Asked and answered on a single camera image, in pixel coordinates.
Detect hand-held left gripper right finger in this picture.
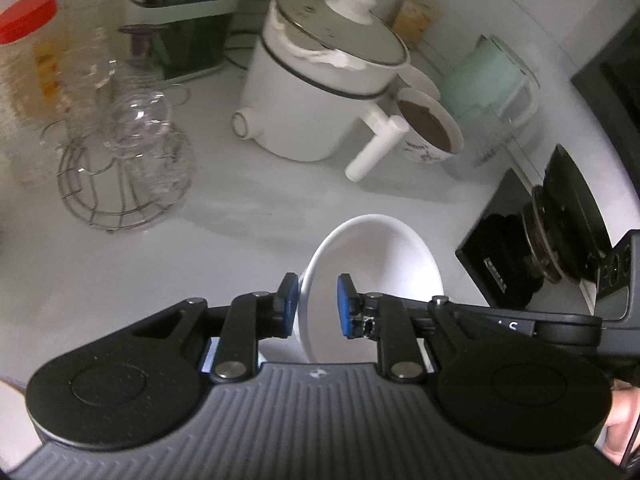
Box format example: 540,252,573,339
337,274,476,382

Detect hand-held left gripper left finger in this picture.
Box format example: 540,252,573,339
130,272,301,385

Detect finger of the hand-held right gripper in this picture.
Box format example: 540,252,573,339
447,305,603,345

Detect white plastic bowl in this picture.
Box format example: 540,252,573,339
292,214,445,364

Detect person's right hand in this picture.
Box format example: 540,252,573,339
604,381,640,466

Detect white printed mug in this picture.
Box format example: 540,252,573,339
395,87,464,164

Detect clear glass pitcher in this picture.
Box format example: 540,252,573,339
467,102,523,167

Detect white electric cooking pot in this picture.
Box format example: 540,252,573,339
230,0,412,183

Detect clear glass cup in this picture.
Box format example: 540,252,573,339
108,90,174,155
62,27,128,113

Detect mint green jug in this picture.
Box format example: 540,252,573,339
442,35,542,132

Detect green black utensil holder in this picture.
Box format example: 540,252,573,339
121,0,239,82

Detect yellow carton box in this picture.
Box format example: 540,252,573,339
389,0,434,49

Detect red lid plastic jar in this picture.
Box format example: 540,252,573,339
0,0,72,188

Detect wire glass rack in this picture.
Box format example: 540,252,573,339
41,84,195,234

